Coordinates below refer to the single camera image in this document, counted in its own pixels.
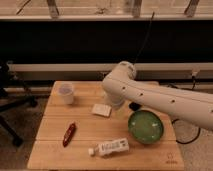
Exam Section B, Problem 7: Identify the black rectangular object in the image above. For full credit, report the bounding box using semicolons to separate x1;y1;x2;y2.
129;102;141;111

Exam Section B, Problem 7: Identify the green bowl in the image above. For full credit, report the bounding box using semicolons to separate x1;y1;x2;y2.
128;110;164;144

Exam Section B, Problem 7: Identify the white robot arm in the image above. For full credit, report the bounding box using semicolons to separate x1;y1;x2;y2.
102;61;213;131

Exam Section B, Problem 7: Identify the black office chair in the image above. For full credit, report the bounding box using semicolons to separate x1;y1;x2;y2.
0;59;38;148

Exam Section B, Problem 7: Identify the white tube with cap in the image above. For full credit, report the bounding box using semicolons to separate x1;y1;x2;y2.
88;138;129;156

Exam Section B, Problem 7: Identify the black hanging cable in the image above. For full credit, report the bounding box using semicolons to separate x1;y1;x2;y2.
133;11;156;64

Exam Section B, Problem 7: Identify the black cable on floor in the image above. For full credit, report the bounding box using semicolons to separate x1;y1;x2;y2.
171;118;202;145

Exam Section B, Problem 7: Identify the red pepper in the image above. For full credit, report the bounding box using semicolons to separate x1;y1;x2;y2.
63;123;76;147

